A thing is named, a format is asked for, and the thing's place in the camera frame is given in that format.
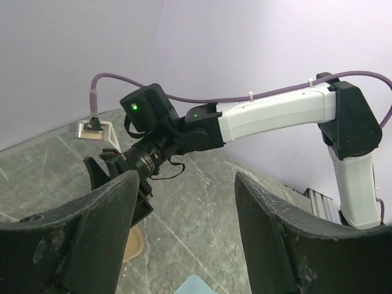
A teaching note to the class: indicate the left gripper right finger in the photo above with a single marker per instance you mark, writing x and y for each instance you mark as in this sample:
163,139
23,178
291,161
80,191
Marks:
288,250

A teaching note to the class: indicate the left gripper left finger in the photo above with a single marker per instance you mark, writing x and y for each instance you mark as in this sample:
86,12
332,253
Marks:
77,247

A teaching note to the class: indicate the pink glasses case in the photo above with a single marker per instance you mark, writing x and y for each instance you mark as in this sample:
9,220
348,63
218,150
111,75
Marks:
135,244

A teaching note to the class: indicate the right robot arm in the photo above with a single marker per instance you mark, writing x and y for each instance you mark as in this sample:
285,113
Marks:
342,113

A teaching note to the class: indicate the light blue cleaning cloth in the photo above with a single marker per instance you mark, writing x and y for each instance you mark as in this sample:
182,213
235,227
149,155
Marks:
194,285

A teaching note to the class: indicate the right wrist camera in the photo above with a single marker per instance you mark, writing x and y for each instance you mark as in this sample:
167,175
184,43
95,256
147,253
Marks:
95,129

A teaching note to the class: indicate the aluminium rail frame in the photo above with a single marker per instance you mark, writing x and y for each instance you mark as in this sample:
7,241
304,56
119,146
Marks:
314,203

